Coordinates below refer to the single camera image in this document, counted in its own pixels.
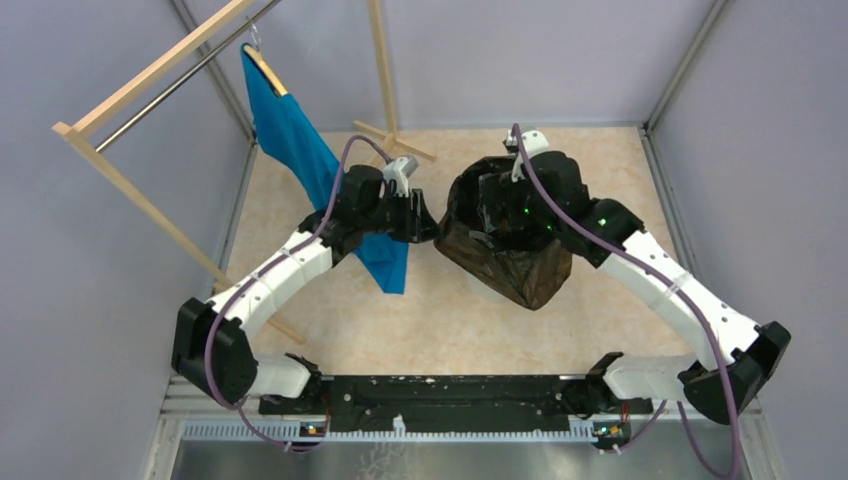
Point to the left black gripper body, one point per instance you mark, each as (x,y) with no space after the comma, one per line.
(396,218)

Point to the black trash bag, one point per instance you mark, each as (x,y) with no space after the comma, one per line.
(523,264)

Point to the white plastic trash bin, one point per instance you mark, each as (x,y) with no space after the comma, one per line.
(482,290)

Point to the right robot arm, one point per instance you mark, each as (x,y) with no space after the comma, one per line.
(732,356)

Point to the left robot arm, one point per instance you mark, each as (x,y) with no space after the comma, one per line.
(212,344)

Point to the blue t-shirt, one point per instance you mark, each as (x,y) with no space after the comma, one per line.
(285,133)

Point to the wooden clothes hanger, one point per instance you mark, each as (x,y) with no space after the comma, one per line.
(254,53)

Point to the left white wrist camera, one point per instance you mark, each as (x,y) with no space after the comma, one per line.
(397,175)

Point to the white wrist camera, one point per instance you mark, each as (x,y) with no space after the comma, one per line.
(397,175)
(531,142)

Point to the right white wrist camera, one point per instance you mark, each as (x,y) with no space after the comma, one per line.
(531,142)

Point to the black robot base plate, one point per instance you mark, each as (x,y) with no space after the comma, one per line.
(419,409)

